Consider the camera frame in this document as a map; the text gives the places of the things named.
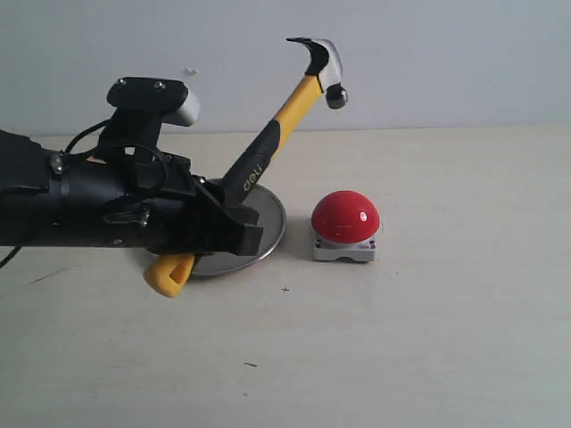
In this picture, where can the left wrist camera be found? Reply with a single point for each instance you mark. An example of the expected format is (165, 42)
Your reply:
(142, 107)

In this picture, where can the round steel plate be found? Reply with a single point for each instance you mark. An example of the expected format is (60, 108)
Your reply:
(223, 232)

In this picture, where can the yellow black claw hammer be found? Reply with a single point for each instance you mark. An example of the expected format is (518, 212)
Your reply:
(169, 273)

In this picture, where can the red dome push button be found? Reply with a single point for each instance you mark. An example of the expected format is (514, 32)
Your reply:
(345, 225)

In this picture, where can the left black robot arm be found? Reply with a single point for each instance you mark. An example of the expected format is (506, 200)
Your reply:
(118, 195)

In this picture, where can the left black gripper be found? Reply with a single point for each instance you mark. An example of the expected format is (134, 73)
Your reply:
(145, 181)

